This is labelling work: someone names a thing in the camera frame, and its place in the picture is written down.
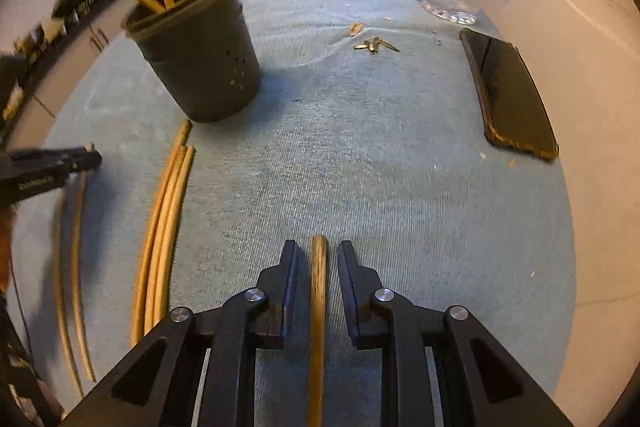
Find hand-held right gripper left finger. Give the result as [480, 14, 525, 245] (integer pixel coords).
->
[60, 239, 301, 427]

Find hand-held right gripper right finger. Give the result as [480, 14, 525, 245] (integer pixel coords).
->
[336, 239, 576, 427]

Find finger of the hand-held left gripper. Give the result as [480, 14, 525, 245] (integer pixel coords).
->
[11, 147, 103, 176]

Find row of wooden chopsticks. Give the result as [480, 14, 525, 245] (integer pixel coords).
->
[52, 119, 196, 398]

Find black utensil holder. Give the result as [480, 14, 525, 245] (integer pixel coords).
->
[121, 0, 263, 124]

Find person's left forearm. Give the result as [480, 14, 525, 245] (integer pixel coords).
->
[0, 205, 15, 303]

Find black smartphone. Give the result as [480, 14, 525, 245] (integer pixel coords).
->
[459, 28, 560, 162]

